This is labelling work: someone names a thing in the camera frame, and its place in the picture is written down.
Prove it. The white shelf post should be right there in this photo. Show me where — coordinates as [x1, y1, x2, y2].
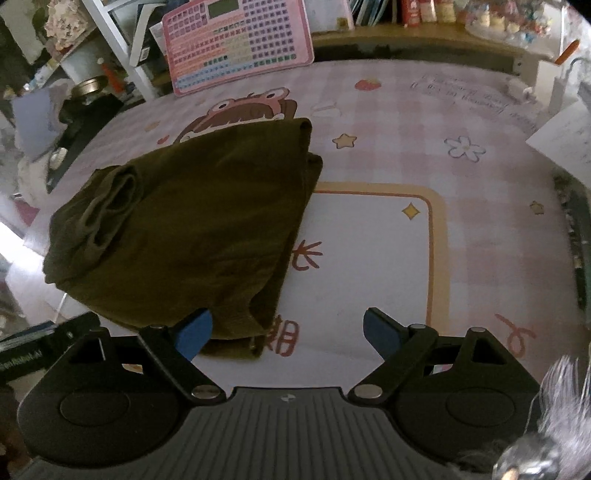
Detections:
[83, 0, 160, 100]

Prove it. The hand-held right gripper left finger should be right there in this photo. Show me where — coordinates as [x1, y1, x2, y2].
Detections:
[65, 308, 228, 407]

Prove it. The white paper sheet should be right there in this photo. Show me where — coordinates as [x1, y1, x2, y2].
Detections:
[525, 99, 591, 183]

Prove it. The grey fluffy sleeve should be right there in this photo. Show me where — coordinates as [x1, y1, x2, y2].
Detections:
[492, 355, 591, 480]

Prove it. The olive green garment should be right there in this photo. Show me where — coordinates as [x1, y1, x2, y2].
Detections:
[42, 117, 324, 358]

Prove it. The pink checkered table mat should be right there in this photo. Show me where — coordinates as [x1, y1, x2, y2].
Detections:
[14, 60, 583, 370]

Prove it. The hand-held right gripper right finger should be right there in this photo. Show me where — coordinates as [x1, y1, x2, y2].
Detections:
[347, 307, 513, 408]

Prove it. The metal bowl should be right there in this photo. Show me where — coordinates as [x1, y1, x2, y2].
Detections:
[69, 78, 109, 100]

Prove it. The group of small figurines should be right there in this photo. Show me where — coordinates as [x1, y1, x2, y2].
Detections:
[464, 0, 555, 38]

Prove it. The orange pen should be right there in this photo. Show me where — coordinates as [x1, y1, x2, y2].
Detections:
[554, 39, 580, 65]

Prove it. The white desk box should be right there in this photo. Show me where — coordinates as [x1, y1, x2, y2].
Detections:
[536, 58, 566, 114]

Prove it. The wooden shelf board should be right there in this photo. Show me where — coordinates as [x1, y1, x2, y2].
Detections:
[311, 25, 555, 61]

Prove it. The pink toy keyboard tablet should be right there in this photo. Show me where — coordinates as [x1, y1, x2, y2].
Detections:
[161, 0, 315, 97]

